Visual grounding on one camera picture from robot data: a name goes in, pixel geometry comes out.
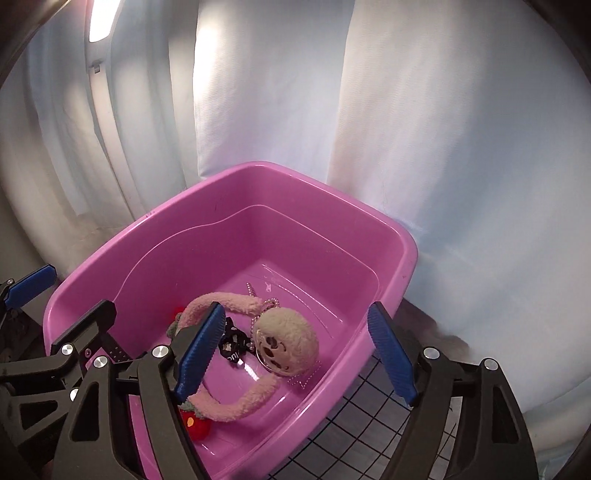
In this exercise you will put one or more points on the pink plastic basin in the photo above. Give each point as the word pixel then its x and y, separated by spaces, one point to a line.
pixel 300 240

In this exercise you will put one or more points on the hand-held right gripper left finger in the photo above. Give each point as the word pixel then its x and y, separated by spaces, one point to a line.
pixel 198 355

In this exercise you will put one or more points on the white black grid tablecloth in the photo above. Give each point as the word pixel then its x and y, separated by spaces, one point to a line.
pixel 360 424

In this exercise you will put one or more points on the white curtain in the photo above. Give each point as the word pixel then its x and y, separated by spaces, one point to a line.
pixel 415 138

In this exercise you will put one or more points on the bright lamp fixture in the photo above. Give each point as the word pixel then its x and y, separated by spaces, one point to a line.
pixel 99 23

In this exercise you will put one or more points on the black white printed bow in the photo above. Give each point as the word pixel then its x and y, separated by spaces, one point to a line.
pixel 231 344

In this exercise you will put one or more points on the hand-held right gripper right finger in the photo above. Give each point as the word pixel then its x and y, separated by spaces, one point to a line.
pixel 392 355

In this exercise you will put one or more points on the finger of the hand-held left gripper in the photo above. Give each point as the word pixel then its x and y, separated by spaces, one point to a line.
pixel 32 282
pixel 87 323

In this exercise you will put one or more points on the pink plush strawberry headband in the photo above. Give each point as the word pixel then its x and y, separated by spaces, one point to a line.
pixel 240 406

